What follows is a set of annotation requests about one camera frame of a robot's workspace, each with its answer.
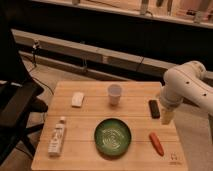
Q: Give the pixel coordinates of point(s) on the orange carrot toy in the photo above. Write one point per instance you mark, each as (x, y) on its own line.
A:
(156, 143)

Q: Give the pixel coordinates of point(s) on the white tube bottle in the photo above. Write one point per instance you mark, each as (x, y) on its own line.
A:
(55, 145)

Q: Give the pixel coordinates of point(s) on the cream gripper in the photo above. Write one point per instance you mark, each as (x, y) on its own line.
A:
(166, 116)

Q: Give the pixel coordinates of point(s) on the green ceramic bowl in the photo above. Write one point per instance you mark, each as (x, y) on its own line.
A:
(112, 137)

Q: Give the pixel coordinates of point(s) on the black rectangular device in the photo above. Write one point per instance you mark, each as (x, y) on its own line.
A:
(155, 113)

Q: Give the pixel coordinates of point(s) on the white computer mouse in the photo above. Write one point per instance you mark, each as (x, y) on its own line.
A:
(77, 99)

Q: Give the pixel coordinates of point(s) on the black office chair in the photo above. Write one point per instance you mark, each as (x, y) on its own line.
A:
(18, 96)

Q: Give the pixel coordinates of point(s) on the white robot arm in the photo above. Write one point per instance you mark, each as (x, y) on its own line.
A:
(185, 81)

